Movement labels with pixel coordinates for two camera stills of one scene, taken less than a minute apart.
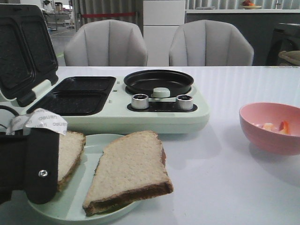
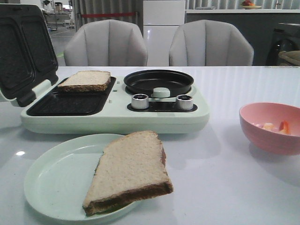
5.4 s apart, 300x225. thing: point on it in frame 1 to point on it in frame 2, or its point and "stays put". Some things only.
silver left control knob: [140, 101] stays put
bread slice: [71, 148] to [86, 81]
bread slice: [131, 168] stays put
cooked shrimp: [284, 128] stays put
